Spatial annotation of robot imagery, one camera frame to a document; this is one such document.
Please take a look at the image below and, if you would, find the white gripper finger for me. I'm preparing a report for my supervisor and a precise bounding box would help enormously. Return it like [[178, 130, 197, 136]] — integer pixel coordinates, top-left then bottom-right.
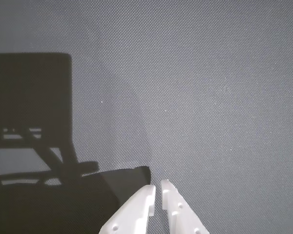
[[98, 184, 157, 234], [160, 179, 209, 234]]

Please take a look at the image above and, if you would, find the dark grey textured mat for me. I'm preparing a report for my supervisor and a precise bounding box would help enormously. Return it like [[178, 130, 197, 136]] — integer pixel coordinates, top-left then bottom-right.
[[0, 0, 293, 234]]

